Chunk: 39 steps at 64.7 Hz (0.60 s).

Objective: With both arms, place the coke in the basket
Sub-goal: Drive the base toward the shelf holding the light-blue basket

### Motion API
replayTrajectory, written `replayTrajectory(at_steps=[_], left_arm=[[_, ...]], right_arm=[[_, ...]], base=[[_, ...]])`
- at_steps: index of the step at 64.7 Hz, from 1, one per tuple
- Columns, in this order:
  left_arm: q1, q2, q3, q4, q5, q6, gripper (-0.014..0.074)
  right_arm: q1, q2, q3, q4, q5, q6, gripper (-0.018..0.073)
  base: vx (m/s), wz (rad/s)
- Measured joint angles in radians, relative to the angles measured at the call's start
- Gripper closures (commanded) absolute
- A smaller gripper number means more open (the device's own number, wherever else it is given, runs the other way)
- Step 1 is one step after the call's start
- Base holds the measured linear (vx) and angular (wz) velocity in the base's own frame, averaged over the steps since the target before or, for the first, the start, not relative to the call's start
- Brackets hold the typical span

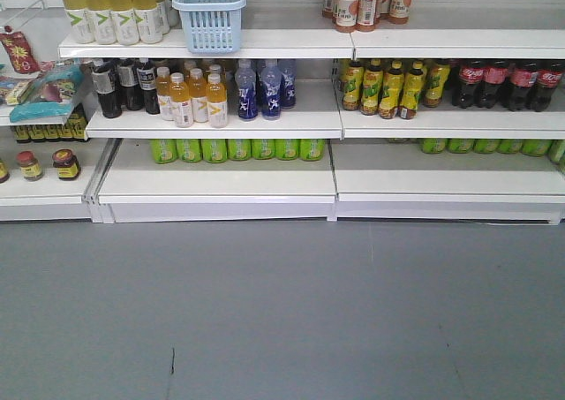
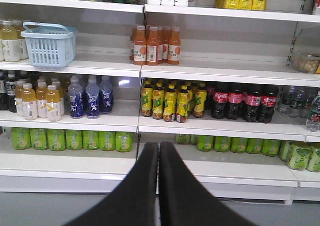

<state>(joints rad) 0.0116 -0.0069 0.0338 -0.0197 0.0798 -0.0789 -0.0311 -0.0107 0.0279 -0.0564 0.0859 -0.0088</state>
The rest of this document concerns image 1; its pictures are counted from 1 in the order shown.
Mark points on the light blue plastic basket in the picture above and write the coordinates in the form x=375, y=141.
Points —
x=211, y=26

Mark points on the teal snack bag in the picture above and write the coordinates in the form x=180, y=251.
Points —
x=55, y=94

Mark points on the red snack bag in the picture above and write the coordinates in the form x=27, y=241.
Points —
x=19, y=51

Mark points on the dark tea bottle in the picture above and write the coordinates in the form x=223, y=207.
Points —
x=105, y=84
x=133, y=97
x=147, y=81

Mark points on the yellow label tea bottle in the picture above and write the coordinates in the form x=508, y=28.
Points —
x=413, y=84
x=436, y=79
x=392, y=87
x=371, y=86
x=351, y=79

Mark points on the coke bottle red label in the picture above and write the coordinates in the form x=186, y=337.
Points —
x=521, y=81
x=470, y=75
x=495, y=74
x=549, y=77

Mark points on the pale yellow drink bottle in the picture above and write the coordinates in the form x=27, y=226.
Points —
x=148, y=19
x=99, y=13
x=123, y=18
x=76, y=12

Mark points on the blue sports drink bottle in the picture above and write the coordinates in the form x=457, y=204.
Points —
x=271, y=79
x=245, y=78
x=288, y=86

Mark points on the green drink bottle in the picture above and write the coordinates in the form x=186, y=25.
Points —
x=214, y=150
x=263, y=149
x=163, y=150
x=189, y=150
x=311, y=150
x=239, y=149
x=287, y=149

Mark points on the sauce jar red lid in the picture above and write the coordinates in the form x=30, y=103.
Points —
x=29, y=166
x=66, y=164

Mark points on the white shelf unit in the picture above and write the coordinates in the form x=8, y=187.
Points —
x=363, y=175

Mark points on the small orange drink bottle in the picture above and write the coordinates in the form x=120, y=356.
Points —
x=197, y=89
x=163, y=92
x=180, y=101
x=216, y=101

